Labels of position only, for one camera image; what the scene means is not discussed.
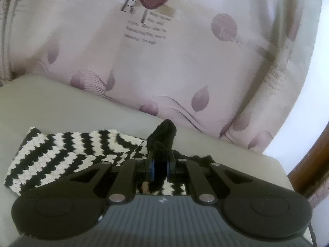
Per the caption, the black white zigzag knitted garment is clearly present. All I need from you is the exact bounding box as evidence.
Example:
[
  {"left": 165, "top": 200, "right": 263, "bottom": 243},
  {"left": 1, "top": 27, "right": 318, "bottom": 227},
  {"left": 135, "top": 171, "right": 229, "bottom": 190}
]
[{"left": 4, "top": 119, "right": 214, "bottom": 196}]

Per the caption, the leaf print curtain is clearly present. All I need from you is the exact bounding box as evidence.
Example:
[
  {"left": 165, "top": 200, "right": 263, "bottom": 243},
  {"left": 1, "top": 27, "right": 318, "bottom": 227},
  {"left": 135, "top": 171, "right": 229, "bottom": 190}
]
[{"left": 0, "top": 0, "right": 323, "bottom": 155}]

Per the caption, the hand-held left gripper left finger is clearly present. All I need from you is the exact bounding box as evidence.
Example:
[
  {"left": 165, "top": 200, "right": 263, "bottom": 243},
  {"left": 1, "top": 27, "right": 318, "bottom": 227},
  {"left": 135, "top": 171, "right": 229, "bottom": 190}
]
[{"left": 57, "top": 150, "right": 156, "bottom": 205}]

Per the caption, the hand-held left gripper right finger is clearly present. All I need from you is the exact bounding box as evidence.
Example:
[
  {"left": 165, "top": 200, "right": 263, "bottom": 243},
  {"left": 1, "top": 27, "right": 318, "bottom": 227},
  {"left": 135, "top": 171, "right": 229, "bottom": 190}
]
[{"left": 166, "top": 151, "right": 261, "bottom": 204}]

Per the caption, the brown wooden door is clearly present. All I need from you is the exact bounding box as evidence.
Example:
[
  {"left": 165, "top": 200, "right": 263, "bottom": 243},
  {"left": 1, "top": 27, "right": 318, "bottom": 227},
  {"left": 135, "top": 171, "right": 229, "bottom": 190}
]
[{"left": 286, "top": 128, "right": 329, "bottom": 207}]

